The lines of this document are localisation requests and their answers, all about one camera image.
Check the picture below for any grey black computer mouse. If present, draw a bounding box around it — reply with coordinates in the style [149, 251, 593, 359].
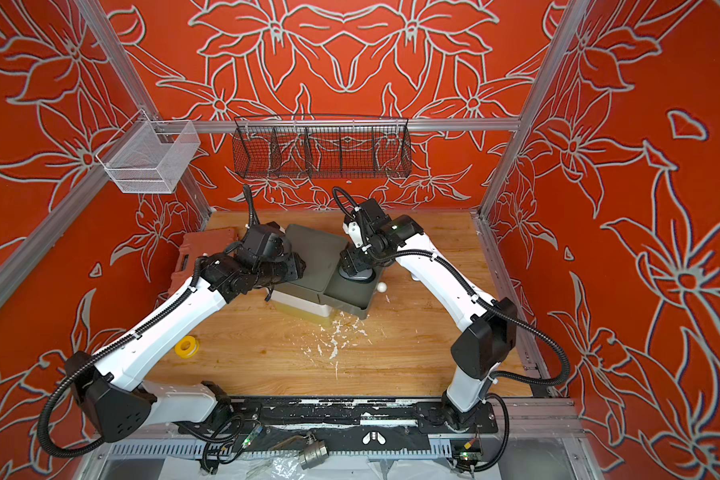
[346, 268, 376, 283]

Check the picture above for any grey top drawer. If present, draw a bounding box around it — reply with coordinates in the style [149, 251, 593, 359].
[318, 266, 384, 320]

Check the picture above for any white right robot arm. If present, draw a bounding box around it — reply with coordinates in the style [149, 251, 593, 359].
[331, 186, 571, 428]

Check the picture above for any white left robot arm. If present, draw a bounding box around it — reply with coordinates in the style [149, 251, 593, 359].
[36, 186, 305, 458]

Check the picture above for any red plastic tool case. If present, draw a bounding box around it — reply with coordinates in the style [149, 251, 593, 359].
[167, 227, 241, 298]

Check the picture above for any yellow tape roll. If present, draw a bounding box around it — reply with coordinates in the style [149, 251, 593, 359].
[174, 335, 200, 359]

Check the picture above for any metal cylindrical fitting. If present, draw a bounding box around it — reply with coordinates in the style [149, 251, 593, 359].
[299, 441, 329, 470]

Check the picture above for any black wire wall basket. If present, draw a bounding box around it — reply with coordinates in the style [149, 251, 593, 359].
[231, 115, 413, 180]

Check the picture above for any white mesh wall basket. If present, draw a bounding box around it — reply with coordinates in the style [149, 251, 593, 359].
[93, 109, 201, 195]

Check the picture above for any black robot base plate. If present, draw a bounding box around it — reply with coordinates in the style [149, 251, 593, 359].
[177, 397, 501, 460]

